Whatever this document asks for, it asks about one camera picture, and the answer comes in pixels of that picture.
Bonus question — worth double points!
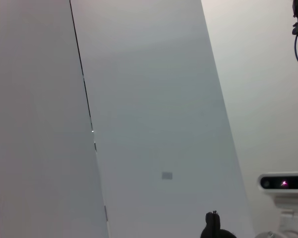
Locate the black food bag brown straps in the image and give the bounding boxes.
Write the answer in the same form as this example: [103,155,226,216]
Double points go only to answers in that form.
[200,210,237,238]

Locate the white robot neck shell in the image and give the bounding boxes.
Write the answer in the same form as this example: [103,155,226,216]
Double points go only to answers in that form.
[254,209,298,238]

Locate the white head camera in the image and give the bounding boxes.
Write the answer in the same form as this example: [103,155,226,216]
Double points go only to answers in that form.
[257,171,298,209]

